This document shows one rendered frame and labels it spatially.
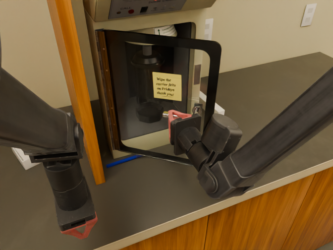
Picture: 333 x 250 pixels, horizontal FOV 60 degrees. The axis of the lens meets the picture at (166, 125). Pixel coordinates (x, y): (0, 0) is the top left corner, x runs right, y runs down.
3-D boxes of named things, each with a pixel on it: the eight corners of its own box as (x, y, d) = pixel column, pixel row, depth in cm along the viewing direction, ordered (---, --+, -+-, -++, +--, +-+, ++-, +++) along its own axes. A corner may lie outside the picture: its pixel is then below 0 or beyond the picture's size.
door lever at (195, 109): (167, 109, 79) (167, 101, 78) (201, 115, 77) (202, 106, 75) (161, 120, 75) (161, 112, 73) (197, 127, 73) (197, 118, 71)
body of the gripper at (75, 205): (86, 181, 61) (80, 155, 56) (96, 219, 53) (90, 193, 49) (54, 190, 59) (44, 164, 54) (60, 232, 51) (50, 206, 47)
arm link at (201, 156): (196, 179, 59) (216, 179, 62) (210, 153, 56) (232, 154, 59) (181, 157, 64) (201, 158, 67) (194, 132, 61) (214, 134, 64)
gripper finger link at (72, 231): (95, 213, 64) (88, 185, 58) (102, 240, 59) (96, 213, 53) (63, 224, 62) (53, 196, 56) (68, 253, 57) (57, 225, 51)
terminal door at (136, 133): (116, 149, 96) (98, 28, 71) (207, 167, 89) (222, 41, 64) (115, 150, 95) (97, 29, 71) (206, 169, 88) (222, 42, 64)
